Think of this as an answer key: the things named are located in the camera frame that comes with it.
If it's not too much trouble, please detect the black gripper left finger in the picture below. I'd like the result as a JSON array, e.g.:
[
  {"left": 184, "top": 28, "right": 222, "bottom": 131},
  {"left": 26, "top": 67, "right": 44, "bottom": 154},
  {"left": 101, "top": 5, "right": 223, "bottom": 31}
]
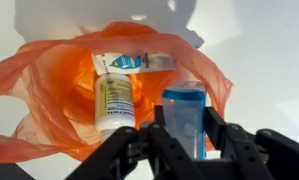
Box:
[{"left": 65, "top": 105, "right": 205, "bottom": 180}]

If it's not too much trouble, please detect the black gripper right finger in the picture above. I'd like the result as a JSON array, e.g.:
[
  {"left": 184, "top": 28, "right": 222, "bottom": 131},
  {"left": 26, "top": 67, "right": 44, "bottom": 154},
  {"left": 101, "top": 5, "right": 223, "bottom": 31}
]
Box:
[{"left": 203, "top": 106, "right": 299, "bottom": 180}]

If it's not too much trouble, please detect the blue-capped clear container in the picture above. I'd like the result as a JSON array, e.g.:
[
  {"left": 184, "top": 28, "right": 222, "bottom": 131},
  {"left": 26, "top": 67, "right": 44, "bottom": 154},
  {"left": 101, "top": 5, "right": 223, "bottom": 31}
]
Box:
[{"left": 161, "top": 80, "right": 208, "bottom": 160}]

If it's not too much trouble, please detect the white pill bottle yellow label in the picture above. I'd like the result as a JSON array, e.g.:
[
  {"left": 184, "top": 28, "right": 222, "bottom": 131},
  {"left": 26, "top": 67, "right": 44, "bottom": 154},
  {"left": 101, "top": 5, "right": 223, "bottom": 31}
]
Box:
[{"left": 94, "top": 73, "right": 137, "bottom": 143}]

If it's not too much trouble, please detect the white tube with blue print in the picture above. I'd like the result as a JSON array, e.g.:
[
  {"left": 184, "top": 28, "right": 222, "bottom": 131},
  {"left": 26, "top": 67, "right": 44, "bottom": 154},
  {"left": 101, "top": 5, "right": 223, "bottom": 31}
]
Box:
[{"left": 91, "top": 52, "right": 178, "bottom": 76}]

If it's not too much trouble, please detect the orange plastic bag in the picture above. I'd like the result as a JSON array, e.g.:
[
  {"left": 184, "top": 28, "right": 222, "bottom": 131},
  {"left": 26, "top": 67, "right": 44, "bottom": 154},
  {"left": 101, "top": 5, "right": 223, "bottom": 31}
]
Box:
[{"left": 0, "top": 21, "right": 234, "bottom": 164}]

